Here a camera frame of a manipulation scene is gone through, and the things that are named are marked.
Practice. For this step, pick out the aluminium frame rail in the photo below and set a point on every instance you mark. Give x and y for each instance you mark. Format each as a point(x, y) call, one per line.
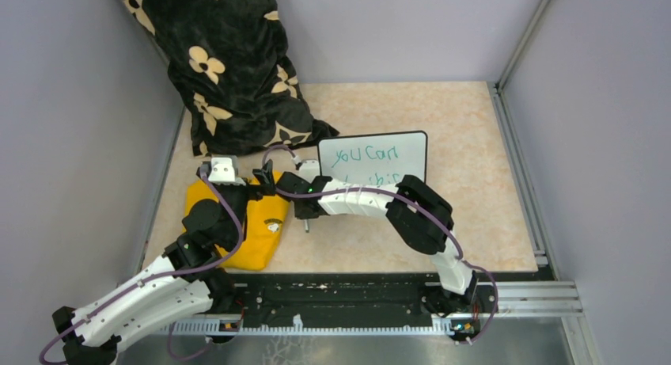
point(548, 294)

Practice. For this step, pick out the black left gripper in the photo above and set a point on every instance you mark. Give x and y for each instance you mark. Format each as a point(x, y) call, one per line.
point(266, 177)

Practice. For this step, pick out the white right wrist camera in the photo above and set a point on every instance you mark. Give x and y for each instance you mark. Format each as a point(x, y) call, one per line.
point(308, 169)

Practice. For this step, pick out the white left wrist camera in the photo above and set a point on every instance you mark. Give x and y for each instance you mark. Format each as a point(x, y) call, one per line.
point(221, 170)

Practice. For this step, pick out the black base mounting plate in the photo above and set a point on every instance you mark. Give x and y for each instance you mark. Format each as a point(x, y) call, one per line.
point(349, 300)

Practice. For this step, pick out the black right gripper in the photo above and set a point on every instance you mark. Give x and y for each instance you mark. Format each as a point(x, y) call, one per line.
point(299, 214)

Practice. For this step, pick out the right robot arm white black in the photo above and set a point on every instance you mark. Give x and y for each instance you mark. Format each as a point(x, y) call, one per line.
point(421, 217)

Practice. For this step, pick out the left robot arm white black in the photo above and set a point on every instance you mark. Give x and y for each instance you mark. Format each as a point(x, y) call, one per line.
point(186, 279)

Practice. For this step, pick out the black floral blanket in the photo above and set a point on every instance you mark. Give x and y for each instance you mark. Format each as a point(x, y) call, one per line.
point(228, 60)

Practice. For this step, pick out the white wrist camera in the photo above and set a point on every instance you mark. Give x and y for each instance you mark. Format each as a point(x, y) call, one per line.
point(308, 169)
point(221, 170)

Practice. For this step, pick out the white whiteboard black frame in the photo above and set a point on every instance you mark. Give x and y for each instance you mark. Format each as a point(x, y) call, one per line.
point(376, 159)

